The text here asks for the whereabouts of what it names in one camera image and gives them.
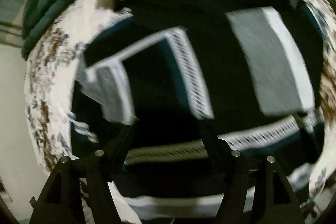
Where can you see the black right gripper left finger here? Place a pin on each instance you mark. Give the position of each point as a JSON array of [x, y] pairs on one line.
[[60, 198]]

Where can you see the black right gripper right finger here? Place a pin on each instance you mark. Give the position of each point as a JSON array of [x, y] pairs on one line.
[[261, 195]]

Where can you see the black white striped knit sweater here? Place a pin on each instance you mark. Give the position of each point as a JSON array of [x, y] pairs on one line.
[[188, 78]]

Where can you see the floral white bed sheet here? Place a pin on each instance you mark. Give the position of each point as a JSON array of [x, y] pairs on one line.
[[49, 83]]

